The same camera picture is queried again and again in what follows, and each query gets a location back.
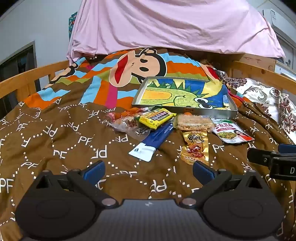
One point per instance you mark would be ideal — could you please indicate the metal tray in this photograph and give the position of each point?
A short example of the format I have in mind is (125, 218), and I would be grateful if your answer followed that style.
(138, 98)

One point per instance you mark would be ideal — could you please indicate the white air conditioner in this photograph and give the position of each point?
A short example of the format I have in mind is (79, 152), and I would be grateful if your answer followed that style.
(277, 16)

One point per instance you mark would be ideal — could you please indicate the wooden bed headboard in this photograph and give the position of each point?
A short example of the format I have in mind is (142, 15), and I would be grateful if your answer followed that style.
(256, 62)

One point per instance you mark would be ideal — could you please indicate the floral pillow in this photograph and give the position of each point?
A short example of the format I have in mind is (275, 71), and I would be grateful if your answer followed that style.
(266, 95)

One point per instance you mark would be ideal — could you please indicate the gold snack packet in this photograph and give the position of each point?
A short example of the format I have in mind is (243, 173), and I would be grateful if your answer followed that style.
(195, 148)

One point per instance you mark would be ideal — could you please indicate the yellow snack packet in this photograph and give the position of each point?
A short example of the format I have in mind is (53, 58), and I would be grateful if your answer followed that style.
(156, 118)

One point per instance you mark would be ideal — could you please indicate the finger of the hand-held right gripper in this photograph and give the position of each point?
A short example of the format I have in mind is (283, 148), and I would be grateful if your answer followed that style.
(259, 156)
(288, 148)

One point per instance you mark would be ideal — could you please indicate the long blue white packet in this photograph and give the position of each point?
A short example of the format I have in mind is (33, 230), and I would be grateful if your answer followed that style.
(157, 139)

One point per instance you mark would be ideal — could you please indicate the teal wall poster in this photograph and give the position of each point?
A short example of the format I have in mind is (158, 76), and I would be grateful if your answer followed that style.
(72, 24)

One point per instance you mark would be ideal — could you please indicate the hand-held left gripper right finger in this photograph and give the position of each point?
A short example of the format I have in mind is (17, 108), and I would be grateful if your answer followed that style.
(200, 172)

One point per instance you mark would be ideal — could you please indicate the clear puffed rice packet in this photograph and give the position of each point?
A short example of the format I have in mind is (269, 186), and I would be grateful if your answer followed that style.
(194, 124)

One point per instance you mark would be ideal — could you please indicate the silver black snack packet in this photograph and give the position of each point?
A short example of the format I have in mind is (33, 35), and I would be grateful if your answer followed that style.
(143, 134)

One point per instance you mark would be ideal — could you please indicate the green white snack packet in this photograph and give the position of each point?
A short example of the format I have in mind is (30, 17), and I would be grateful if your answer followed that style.
(231, 132)

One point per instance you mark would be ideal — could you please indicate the wooden bed side rail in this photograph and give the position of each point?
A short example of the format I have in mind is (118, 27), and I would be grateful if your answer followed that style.
(20, 81)

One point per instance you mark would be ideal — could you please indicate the clear red-brown snack packet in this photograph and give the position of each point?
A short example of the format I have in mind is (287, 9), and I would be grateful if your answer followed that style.
(126, 124)

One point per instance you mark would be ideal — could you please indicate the dark window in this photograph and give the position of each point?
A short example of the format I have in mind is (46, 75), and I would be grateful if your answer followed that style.
(18, 60)

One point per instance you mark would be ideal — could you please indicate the dinosaur drawing tray liner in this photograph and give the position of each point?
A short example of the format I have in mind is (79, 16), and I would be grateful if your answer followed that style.
(185, 92)

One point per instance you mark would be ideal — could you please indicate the brown cartoon printed blanket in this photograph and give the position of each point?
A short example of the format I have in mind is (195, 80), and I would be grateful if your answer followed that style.
(69, 129)

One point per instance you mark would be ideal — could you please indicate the pink bed sheet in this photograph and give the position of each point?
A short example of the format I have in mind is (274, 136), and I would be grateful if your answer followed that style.
(166, 23)

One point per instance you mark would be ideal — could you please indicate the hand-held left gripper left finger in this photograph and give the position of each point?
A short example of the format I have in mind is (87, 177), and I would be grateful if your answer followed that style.
(95, 172)

